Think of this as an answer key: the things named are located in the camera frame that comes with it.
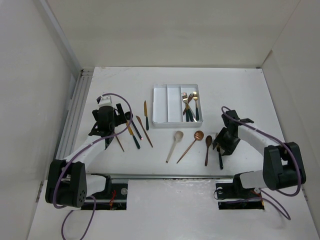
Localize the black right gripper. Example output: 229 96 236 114
212 126 241 156

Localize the gold knife green handle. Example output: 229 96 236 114
216 145 224 170
126 121 141 149
143 100 150 131

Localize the dark wooden spoon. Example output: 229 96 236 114
204 135 213 167

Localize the rose gold fork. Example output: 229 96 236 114
115 136 125 152

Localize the dark wooden fork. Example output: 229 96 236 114
183 93 194 116

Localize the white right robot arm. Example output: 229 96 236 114
212 106 306 200

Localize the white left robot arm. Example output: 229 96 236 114
45 103 127 209

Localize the black spoon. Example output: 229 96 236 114
124 111 143 140

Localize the rose gold spoon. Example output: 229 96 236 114
176 130 204 164

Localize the rose gold knife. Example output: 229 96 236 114
135 115 154 148

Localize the light wooden spoon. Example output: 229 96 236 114
165 130 184 163

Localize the white three-compartment tray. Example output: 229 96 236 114
152 84 204 129

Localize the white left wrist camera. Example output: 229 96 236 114
96 95 113 108

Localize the aluminium rail left side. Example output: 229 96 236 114
54 68 94 159

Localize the aluminium rail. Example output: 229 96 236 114
54 68 94 159
85 173 234 180

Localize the gold knife green handle upright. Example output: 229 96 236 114
143 100 150 131

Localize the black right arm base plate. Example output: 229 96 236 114
214 181 265 210

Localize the aluminium rail front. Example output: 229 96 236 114
85 173 234 180

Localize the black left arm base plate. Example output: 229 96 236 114
92 176 128 211

